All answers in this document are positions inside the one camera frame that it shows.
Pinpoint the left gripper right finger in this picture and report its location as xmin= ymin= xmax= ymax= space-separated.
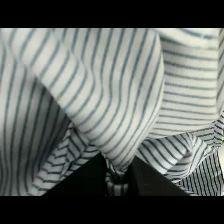
xmin=127 ymin=155 xmax=190 ymax=197

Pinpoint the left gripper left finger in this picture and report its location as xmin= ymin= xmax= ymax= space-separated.
xmin=42 ymin=153 xmax=109 ymax=197

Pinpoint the blue striped white shirt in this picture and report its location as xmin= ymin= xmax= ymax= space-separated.
xmin=0 ymin=28 xmax=224 ymax=197

